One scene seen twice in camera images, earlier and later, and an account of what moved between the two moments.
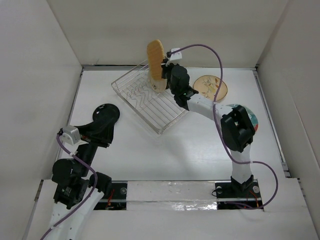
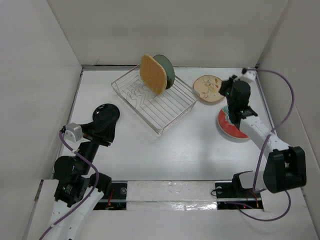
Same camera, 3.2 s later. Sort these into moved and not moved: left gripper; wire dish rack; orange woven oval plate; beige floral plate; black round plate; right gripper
Moved: orange woven oval plate; right gripper
Not moved: left gripper; wire dish rack; beige floral plate; black round plate
